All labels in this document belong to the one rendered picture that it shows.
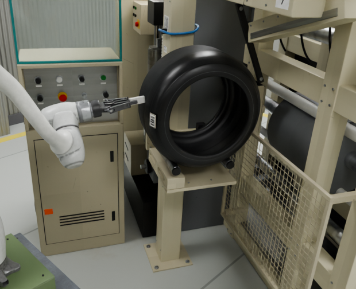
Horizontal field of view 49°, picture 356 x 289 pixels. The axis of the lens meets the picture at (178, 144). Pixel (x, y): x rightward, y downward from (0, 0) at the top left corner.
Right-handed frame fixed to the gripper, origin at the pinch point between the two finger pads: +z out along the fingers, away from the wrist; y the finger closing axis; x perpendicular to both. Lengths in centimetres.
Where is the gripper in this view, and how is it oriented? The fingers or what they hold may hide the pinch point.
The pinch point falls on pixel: (136, 100)
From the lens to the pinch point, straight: 176.8
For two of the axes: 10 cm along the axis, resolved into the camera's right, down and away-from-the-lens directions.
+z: 9.5, -2.2, 2.4
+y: -3.1, -4.2, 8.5
